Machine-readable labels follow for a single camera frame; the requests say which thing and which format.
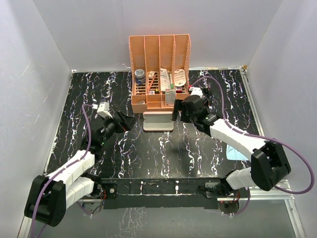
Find blue white round tin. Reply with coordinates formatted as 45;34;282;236
134;68;146;85

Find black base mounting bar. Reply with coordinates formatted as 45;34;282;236
74;178;251;210

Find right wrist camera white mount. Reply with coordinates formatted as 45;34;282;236
189;86;203;98

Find white tube package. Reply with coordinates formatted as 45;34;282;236
160;68;170;92

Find red pencil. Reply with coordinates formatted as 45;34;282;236
148;73;157;91

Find grey white small box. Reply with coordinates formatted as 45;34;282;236
165;89;176;107

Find oval beige tag package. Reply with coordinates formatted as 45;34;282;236
174;69;186;87

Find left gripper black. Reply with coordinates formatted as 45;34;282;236
100;111;138;145

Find orange desk organizer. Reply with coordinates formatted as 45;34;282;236
129;34;191;114

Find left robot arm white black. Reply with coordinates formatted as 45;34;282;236
24;112;137;227

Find black sunglasses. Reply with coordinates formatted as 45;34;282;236
203;86;212;107

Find blue cleaning cloth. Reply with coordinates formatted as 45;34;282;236
226;145;248;161

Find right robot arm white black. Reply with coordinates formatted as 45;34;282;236
172;95;291;197

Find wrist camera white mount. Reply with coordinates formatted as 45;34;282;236
189;86;203;98
92;102;113;119

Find small white card box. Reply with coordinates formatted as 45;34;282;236
148;71;155;79

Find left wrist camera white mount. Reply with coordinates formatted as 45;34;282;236
92;102;113;119

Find pink glasses case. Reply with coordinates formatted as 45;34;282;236
143;112;174;132

